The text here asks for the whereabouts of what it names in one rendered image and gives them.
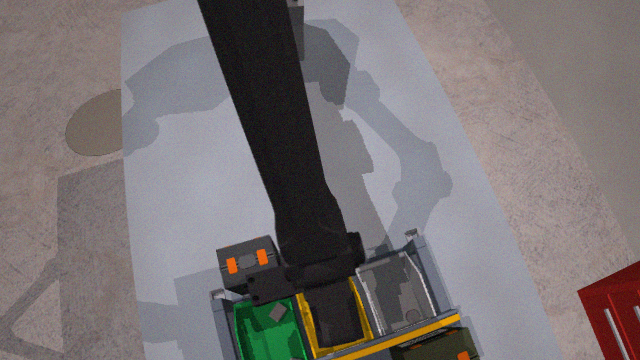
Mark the grey open bin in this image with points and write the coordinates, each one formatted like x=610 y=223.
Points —
x=395 y=286

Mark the yellow flat bar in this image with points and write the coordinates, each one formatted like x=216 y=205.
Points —
x=399 y=339

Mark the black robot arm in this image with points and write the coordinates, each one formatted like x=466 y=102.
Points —
x=255 y=47

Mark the yellow bin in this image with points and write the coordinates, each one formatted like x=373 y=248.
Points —
x=319 y=352

